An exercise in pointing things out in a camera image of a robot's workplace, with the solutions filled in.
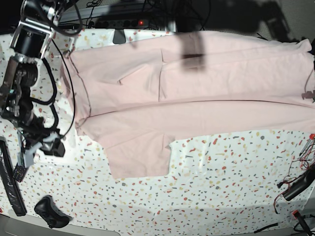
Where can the orange handled screwdriver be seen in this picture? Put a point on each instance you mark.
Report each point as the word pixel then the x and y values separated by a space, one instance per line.
pixel 311 137

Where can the pink T-shirt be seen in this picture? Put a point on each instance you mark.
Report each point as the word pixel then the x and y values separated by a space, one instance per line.
pixel 136 98

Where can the grey table clamp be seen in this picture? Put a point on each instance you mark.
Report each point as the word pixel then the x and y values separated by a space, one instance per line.
pixel 119 37

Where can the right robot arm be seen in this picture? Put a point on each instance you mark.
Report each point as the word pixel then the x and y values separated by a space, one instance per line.
pixel 39 22

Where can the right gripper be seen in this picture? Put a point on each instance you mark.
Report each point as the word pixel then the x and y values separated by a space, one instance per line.
pixel 33 135

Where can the long black bar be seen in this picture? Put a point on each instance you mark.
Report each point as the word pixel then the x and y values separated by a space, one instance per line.
pixel 10 184

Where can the black cylindrical device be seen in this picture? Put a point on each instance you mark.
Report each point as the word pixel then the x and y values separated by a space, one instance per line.
pixel 301 184

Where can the power strip with red light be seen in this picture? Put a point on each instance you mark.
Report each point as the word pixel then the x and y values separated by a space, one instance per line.
pixel 119 24

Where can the black remote control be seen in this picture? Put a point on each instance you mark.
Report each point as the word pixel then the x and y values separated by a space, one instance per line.
pixel 19 173

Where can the black game controller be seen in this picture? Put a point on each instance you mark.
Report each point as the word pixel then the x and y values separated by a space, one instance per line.
pixel 50 213

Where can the terrazzo patterned tablecloth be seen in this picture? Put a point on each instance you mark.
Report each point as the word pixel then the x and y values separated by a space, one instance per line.
pixel 217 184

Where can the red black clamp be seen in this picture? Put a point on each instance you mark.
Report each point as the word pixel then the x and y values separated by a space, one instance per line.
pixel 302 222

